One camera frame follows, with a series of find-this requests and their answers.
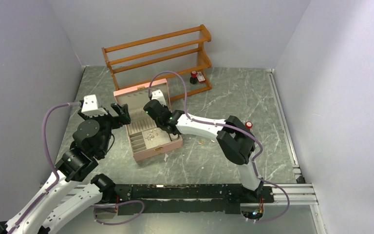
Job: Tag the red black stamp on shelf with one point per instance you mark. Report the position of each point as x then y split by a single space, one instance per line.
193 77

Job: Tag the pink jewelry box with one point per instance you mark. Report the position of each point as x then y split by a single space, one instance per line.
146 139

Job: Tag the red black stamp on table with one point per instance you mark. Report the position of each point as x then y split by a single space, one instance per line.
248 124

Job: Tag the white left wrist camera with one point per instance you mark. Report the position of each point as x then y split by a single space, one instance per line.
91 106

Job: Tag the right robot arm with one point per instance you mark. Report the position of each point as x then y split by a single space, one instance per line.
236 141

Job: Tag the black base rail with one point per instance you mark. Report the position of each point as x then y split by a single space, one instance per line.
227 198

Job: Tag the wooden shelf rack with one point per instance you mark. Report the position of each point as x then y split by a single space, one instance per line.
182 51

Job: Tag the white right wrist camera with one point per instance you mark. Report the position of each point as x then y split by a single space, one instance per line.
159 96

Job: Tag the red white small box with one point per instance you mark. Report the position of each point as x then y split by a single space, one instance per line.
200 77

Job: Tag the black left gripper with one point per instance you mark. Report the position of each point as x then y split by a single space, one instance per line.
123 117

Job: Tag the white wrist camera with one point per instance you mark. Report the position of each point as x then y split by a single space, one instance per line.
91 106
159 96

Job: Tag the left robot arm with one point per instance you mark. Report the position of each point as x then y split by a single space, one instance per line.
45 213

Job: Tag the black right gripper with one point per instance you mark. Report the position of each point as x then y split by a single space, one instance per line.
165 107

